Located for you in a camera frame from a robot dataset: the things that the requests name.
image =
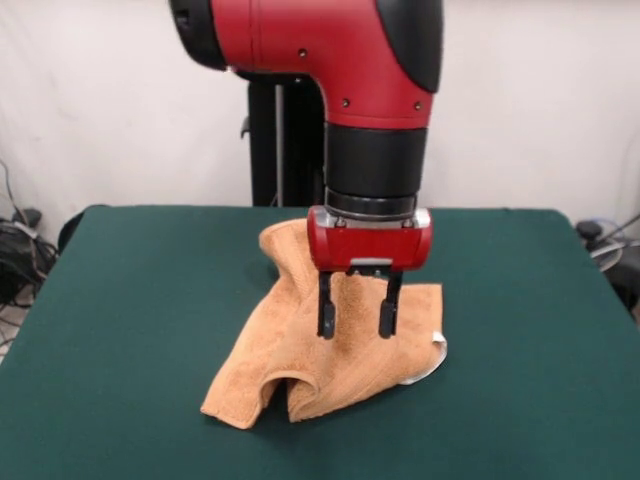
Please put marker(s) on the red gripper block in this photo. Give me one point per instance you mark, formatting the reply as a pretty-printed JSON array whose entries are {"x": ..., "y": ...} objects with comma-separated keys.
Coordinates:
[{"x": 370, "y": 245}]

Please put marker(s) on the dark green table cloth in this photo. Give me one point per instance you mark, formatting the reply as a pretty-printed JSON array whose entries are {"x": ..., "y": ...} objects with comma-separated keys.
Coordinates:
[{"x": 125, "y": 300}]

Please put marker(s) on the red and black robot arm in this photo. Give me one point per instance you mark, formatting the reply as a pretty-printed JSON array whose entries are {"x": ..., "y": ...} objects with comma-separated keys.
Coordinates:
[{"x": 310, "y": 60}]

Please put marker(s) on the tan terry towel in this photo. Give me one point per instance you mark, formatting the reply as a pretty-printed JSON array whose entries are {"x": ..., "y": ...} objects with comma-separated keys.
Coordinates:
[{"x": 280, "y": 340}]

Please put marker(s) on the small black device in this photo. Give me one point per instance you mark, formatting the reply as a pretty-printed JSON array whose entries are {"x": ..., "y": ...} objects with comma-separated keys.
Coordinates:
[{"x": 590, "y": 229}]

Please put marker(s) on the small black power brick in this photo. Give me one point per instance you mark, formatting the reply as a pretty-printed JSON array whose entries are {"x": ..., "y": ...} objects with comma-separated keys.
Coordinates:
[{"x": 27, "y": 216}]

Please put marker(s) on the black bulky object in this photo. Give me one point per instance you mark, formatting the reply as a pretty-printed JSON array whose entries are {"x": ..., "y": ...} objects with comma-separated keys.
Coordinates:
[{"x": 627, "y": 290}]

